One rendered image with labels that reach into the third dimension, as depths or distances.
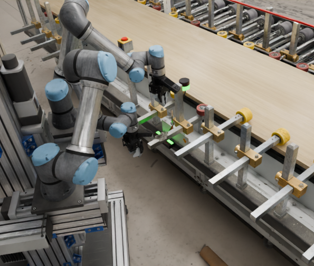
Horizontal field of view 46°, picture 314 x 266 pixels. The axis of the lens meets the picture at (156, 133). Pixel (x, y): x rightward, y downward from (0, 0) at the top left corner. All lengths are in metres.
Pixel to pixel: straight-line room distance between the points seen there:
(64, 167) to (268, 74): 1.57
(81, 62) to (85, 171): 0.43
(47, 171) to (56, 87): 0.55
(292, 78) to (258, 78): 0.21
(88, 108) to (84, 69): 0.15
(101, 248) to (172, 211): 0.65
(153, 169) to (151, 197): 0.31
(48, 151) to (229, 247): 1.54
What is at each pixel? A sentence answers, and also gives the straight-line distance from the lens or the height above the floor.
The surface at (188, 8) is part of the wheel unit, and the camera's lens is 3.55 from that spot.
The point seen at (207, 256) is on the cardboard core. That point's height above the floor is 0.07.
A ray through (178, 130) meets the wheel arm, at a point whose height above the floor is 0.86.
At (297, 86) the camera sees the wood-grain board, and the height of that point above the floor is 0.90.
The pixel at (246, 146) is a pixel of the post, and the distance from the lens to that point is 1.82.
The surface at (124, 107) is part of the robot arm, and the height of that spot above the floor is 1.18.
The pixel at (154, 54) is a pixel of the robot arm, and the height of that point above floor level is 1.34.
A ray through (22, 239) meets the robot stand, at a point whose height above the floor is 0.95.
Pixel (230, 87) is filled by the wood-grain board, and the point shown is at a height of 0.90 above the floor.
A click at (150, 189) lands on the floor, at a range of 2.98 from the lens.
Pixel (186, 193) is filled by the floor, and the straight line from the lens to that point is 2.93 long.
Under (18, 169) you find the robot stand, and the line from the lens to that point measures 1.82.
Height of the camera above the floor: 2.23
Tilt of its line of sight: 40 degrees down
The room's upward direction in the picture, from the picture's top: 7 degrees counter-clockwise
